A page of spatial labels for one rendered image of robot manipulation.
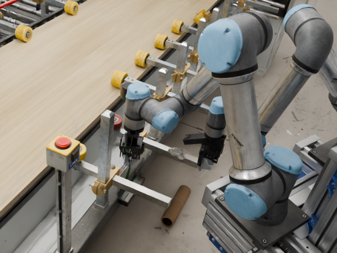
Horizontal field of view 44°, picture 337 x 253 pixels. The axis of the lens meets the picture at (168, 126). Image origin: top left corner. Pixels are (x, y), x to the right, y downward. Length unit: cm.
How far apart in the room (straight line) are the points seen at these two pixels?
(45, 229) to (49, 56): 93
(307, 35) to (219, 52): 44
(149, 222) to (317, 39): 164
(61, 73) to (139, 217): 103
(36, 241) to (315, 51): 122
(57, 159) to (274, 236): 68
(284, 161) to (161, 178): 173
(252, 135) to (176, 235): 157
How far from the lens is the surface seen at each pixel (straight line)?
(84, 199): 187
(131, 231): 256
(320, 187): 147
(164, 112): 128
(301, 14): 145
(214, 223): 152
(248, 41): 101
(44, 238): 175
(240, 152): 110
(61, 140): 121
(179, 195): 268
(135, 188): 162
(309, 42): 136
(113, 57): 229
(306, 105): 409
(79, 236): 164
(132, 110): 135
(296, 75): 139
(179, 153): 175
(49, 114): 185
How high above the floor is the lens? 202
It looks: 37 degrees down
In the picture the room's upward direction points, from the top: 11 degrees clockwise
